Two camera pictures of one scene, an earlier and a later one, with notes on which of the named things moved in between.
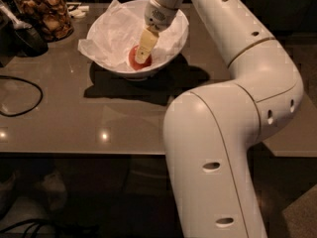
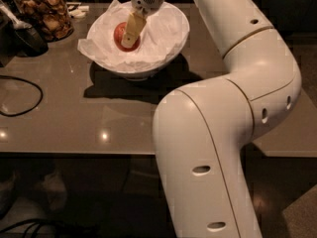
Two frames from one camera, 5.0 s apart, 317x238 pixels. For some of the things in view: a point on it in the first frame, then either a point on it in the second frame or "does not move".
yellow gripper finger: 148,41 → 135,26
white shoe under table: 55,190 does not move
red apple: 137,65 → 118,35
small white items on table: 77,11 does not move
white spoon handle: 16,24 does not move
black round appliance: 28,42 does not move
